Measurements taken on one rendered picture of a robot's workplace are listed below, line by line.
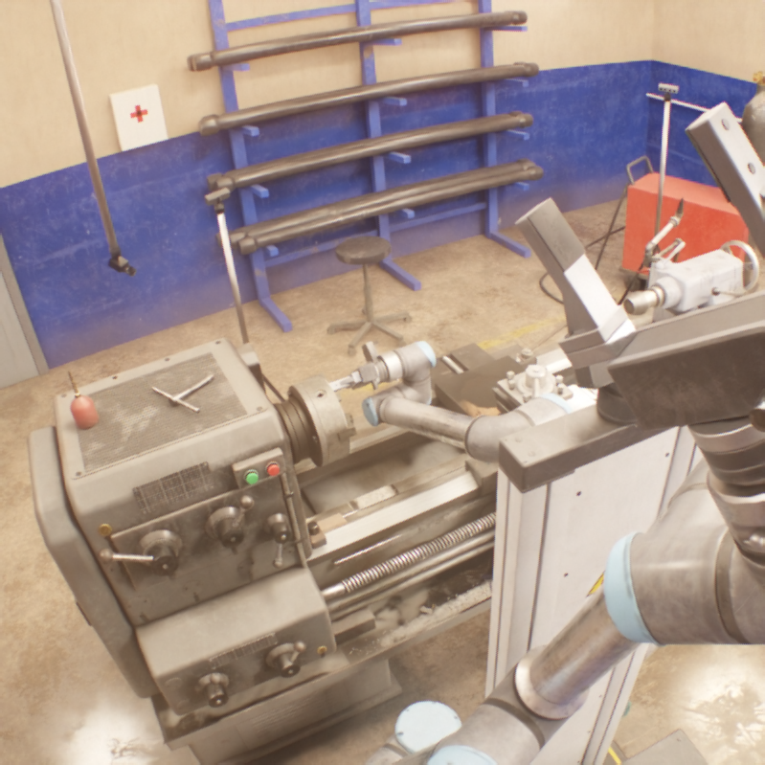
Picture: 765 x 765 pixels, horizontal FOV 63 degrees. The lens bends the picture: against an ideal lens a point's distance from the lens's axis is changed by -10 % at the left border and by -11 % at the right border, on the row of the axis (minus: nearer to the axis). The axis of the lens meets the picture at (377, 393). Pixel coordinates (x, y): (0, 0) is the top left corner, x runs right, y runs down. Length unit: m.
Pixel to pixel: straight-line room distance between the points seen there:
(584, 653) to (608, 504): 0.22
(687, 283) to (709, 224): 2.04
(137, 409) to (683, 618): 1.53
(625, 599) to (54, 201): 4.44
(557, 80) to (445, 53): 1.14
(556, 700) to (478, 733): 0.12
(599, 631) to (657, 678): 1.97
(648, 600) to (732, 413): 0.18
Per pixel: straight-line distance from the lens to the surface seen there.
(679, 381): 0.41
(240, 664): 2.01
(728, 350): 0.38
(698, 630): 0.52
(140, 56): 4.62
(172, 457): 1.67
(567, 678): 0.94
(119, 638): 2.00
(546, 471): 0.84
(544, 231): 0.42
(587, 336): 0.44
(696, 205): 4.74
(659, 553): 0.53
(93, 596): 1.86
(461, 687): 2.68
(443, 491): 2.14
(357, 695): 2.59
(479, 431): 1.70
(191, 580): 1.89
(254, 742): 2.57
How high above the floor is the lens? 2.32
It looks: 35 degrees down
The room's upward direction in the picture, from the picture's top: 6 degrees counter-clockwise
